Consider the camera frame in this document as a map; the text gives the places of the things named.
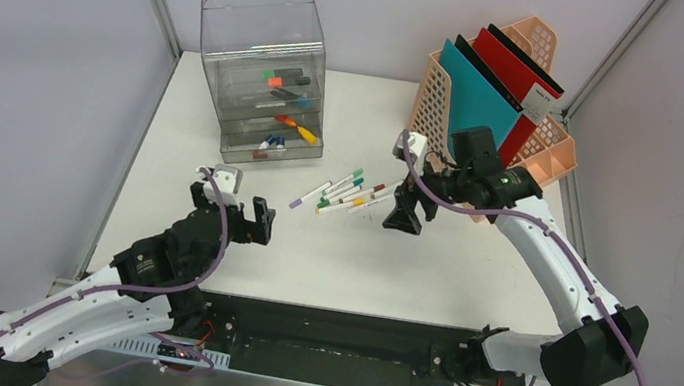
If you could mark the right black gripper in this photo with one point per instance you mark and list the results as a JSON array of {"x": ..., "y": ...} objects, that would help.
[{"x": 403, "y": 217}]

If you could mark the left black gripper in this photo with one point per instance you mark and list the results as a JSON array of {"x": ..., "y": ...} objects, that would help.
[{"x": 241, "y": 221}]

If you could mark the teal folder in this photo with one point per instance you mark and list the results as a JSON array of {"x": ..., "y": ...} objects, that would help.
[{"x": 478, "y": 98}]

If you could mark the orange red short marker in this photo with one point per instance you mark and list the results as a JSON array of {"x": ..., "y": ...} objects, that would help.
[{"x": 286, "y": 120}]

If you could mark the blue cap black highlighter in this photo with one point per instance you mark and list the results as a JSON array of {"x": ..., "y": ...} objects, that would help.
[{"x": 291, "y": 98}]

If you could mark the orange cap black highlighter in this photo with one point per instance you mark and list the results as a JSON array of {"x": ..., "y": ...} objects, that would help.
[{"x": 279, "y": 81}]

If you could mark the green cap black highlighter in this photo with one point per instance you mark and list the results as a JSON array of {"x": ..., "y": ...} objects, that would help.
[{"x": 282, "y": 73}]

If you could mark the red folder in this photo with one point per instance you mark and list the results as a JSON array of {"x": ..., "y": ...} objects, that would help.
[{"x": 534, "y": 89}]

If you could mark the clear grey drawer organizer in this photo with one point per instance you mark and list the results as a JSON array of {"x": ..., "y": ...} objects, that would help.
[{"x": 239, "y": 39}]

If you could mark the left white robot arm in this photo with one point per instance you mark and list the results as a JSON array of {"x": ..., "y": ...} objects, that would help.
[{"x": 150, "y": 287}]

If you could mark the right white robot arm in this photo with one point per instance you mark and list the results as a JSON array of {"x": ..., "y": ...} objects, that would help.
[{"x": 599, "y": 339}]

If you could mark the brown cap marker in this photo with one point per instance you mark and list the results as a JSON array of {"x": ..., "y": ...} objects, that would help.
[{"x": 387, "y": 189}]

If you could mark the dark red cap marker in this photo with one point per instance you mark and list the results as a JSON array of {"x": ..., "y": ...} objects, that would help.
[{"x": 362, "y": 193}]

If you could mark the yellow cap marker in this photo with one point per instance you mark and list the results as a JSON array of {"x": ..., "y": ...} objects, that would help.
[{"x": 340, "y": 206}]

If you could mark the teal cap marker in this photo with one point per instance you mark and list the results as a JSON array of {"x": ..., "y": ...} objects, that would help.
[{"x": 345, "y": 189}]

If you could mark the purple cap marker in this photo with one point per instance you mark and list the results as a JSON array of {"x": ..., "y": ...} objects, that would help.
[{"x": 310, "y": 194}]

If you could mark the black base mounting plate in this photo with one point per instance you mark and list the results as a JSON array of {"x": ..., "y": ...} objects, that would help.
[{"x": 337, "y": 348}]

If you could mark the peach plastic file rack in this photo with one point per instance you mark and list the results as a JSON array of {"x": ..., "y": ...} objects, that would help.
[{"x": 549, "y": 153}]

